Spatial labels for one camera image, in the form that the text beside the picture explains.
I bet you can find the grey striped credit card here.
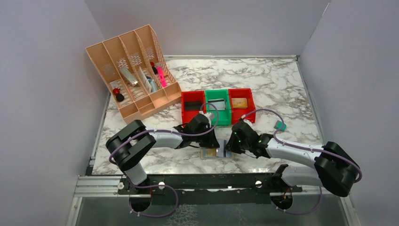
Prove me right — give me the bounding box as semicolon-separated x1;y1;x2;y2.
217;139;232;158

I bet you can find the beige card holder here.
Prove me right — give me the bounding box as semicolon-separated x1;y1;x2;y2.
200;139;233;159

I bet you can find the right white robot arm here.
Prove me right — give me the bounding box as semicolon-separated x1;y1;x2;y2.
225;120;360;197

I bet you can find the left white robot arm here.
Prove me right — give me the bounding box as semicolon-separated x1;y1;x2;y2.
105;112;220;186

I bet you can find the black card in bin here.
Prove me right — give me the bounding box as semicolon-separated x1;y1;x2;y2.
183;101;203;112

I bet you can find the grey card in bin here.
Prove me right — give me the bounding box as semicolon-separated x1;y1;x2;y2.
208;98;226;111

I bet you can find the gold credit card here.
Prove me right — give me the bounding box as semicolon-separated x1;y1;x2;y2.
203;148;217;158

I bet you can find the gold card in bin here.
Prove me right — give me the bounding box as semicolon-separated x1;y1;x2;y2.
231;97;248;109

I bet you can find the left red bin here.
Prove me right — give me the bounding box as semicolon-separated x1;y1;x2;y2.
181;90;206;123

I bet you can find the green bin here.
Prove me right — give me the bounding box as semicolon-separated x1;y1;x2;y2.
205;89;232;126

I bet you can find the teal eraser block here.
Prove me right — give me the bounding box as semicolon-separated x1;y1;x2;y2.
274;121;287;132

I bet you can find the pink highlighter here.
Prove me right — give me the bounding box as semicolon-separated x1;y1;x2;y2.
157;66;167;87

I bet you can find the red and black stamp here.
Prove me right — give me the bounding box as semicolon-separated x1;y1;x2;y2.
112;88;125;102

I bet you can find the peach desk file organizer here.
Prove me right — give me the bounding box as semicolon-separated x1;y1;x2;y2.
86;24;182;123

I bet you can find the silver stapler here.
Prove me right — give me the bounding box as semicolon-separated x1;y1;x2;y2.
120;66;138;87

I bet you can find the black mounting rail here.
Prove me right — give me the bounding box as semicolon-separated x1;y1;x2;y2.
117;164;302;205

